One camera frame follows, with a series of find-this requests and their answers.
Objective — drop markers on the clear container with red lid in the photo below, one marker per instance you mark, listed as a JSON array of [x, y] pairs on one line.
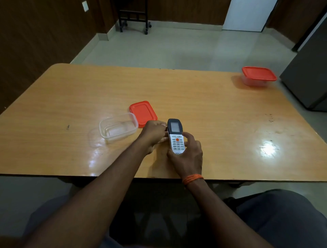
[[258, 75]]

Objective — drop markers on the person's right hand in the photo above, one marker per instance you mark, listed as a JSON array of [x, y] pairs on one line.
[[190, 159]]

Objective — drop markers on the open clear plastic container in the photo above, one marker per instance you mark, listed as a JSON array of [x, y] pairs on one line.
[[118, 127]]

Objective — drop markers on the person's left hand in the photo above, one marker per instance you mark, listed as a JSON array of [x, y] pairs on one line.
[[150, 132]]

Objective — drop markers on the white and black remote control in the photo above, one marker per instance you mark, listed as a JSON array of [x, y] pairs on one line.
[[175, 134]]

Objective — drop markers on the black wheeled metal rack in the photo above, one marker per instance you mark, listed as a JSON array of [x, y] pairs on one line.
[[132, 15]]

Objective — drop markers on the grey metal cabinet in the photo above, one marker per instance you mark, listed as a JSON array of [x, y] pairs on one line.
[[309, 74]]

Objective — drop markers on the person's right leg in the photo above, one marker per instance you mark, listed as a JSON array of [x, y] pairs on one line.
[[283, 219]]

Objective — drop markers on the person's left forearm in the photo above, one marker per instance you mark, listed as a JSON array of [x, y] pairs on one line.
[[97, 194]]

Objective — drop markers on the orange thread wristband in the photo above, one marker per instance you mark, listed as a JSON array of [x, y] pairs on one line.
[[193, 178]]

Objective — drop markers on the loose red plastic lid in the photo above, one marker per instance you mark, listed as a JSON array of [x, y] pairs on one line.
[[143, 113]]

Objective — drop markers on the person's right forearm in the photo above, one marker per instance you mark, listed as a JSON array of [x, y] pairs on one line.
[[219, 214]]

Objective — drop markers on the white wall switch plate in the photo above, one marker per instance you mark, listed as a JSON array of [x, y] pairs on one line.
[[85, 6]]

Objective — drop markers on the white door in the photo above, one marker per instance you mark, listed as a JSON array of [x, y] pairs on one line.
[[247, 14]]

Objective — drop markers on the person's right thumb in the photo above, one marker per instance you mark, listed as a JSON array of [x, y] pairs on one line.
[[172, 155]]

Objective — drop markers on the person's left fingers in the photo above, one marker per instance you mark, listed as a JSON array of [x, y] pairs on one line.
[[161, 124]]

